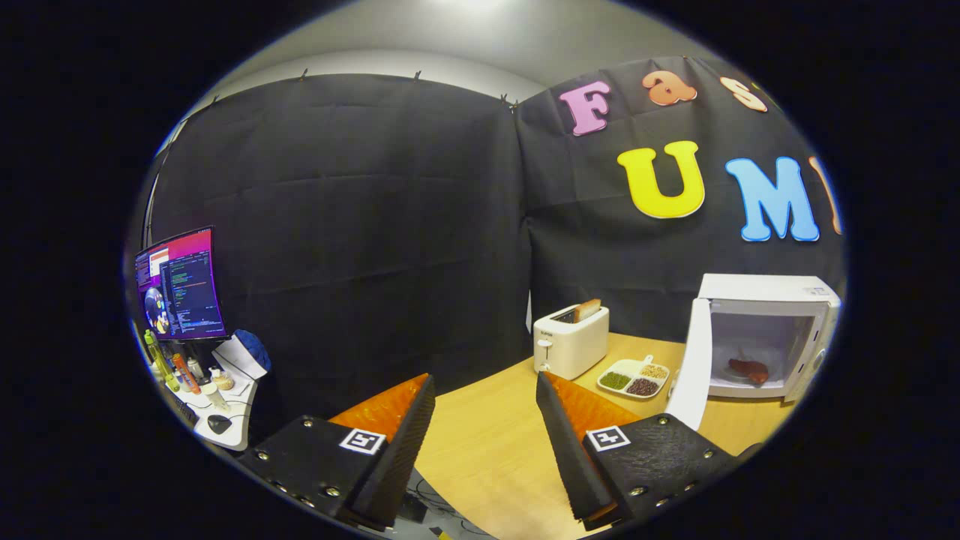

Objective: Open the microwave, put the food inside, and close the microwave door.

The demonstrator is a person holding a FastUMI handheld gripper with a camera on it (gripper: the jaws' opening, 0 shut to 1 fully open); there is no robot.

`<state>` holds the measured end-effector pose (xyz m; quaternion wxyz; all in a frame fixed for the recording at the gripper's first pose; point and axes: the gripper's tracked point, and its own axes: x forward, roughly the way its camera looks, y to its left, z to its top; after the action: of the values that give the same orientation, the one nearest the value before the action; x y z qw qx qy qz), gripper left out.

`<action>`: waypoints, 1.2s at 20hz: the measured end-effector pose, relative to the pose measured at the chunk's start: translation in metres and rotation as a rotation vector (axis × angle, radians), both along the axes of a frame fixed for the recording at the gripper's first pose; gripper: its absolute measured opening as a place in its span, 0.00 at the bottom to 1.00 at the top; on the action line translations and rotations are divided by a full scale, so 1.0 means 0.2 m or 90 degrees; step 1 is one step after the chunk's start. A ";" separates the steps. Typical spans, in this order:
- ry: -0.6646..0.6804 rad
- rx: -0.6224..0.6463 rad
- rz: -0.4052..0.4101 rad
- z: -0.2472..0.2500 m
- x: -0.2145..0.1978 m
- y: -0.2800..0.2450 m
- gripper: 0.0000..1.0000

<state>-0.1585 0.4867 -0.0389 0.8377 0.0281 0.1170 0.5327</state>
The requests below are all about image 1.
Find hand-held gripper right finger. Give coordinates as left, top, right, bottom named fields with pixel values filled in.
left=535, top=370, right=762, bottom=532

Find orange bottle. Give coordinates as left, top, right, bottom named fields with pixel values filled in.
left=172, top=353, right=202, bottom=395

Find red-brown meat piece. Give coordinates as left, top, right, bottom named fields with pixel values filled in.
left=727, top=358, right=770, bottom=386

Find white toaster oven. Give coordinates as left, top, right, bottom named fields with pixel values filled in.
left=665, top=273, right=842, bottom=432

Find blue and white cap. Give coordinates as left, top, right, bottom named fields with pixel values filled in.
left=214, top=329, right=272, bottom=381

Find white divided bean dish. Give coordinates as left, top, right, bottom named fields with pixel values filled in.
left=597, top=355, right=671, bottom=400

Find green bottle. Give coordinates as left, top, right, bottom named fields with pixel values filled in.
left=144, top=330, right=181, bottom=393

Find computer monitor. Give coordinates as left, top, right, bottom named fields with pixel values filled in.
left=135, top=226, right=228, bottom=342

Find cream toaster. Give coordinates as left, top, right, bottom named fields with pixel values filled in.
left=533, top=304, right=610, bottom=381

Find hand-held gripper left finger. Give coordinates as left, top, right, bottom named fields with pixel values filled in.
left=236, top=373, right=437, bottom=532

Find black floor cables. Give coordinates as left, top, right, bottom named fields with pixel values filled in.
left=409, top=480, right=481, bottom=537

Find black backdrop cloth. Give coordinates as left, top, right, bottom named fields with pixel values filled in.
left=146, top=54, right=848, bottom=443

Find white side desk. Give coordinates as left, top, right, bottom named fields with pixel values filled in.
left=161, top=360, right=260, bottom=452

